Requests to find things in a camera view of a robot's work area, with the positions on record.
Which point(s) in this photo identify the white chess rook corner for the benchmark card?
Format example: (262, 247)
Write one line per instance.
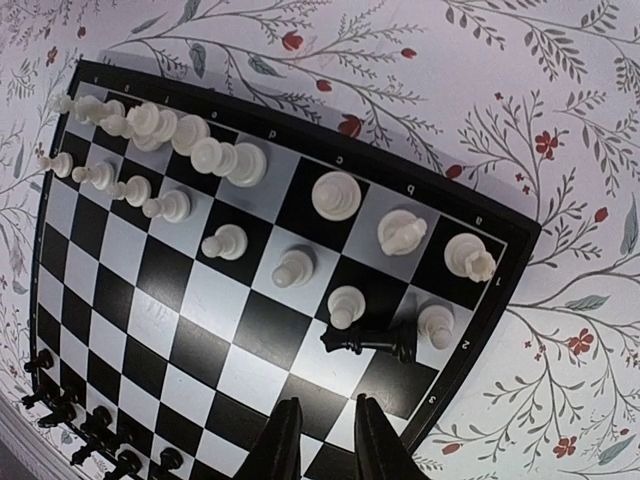
(465, 256)

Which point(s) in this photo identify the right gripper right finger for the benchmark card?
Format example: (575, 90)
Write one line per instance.
(379, 452)

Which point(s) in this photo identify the floral patterned table mat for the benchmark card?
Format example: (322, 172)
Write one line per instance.
(532, 103)

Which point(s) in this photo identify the white chess pawn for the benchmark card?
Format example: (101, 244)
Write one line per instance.
(436, 322)

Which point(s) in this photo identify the white chess queen tall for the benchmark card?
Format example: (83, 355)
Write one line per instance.
(243, 165)

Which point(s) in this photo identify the white chess bishop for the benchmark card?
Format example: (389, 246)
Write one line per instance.
(336, 196)

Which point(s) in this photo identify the black white chessboard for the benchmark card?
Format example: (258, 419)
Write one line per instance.
(180, 309)

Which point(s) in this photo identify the black chess king tall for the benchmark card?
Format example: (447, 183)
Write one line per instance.
(400, 341)

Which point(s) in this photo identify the black pawn corner piece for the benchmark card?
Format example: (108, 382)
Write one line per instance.
(42, 361)

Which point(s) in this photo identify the white chess knight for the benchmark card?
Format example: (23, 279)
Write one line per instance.
(400, 232)

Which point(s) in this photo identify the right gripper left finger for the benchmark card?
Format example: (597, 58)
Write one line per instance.
(276, 454)

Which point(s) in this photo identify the front aluminium rail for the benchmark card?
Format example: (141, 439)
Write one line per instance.
(45, 453)

